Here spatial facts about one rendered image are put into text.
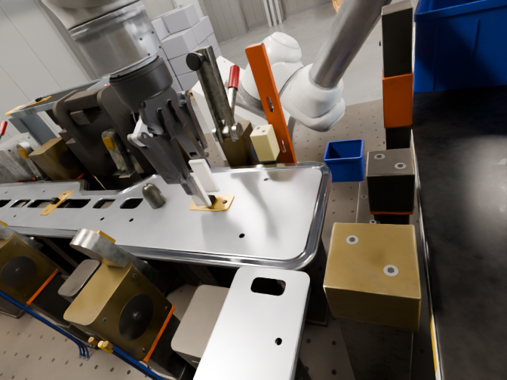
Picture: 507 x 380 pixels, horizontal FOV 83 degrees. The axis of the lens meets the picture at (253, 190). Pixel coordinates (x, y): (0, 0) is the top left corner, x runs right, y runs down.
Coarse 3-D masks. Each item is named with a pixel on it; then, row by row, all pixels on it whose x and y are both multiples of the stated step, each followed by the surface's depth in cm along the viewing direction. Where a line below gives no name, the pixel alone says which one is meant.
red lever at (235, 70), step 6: (234, 66) 59; (234, 72) 59; (234, 78) 59; (228, 84) 59; (234, 84) 59; (228, 90) 59; (234, 90) 59; (228, 96) 59; (234, 96) 58; (234, 102) 58; (234, 108) 58; (234, 114) 58; (222, 132) 57; (228, 132) 56
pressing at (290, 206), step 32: (0, 192) 91; (32, 192) 82; (96, 192) 69; (128, 192) 64; (224, 192) 53; (256, 192) 50; (288, 192) 47; (320, 192) 45; (32, 224) 67; (64, 224) 63; (96, 224) 59; (128, 224) 55; (160, 224) 52; (192, 224) 49; (224, 224) 46; (256, 224) 44; (288, 224) 42; (320, 224) 41; (160, 256) 46; (192, 256) 43; (224, 256) 41; (256, 256) 39; (288, 256) 38
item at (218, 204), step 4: (212, 196) 51; (216, 196) 52; (220, 196) 52; (224, 196) 51; (228, 196) 51; (232, 196) 51; (212, 200) 50; (216, 200) 51; (220, 200) 51; (228, 200) 50; (232, 200) 50; (192, 204) 53; (212, 204) 51; (216, 204) 50; (220, 204) 50; (224, 204) 50; (228, 204) 49; (192, 208) 52; (196, 208) 51; (200, 208) 51; (204, 208) 51; (208, 208) 50; (212, 208) 50; (216, 208) 50; (220, 208) 49; (224, 208) 49; (228, 208) 49
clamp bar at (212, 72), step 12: (204, 48) 48; (192, 60) 47; (204, 60) 49; (216, 60) 51; (204, 72) 52; (216, 72) 51; (204, 84) 52; (216, 84) 51; (204, 96) 53; (216, 96) 54; (216, 108) 55; (228, 108) 54; (216, 120) 56; (228, 120) 54
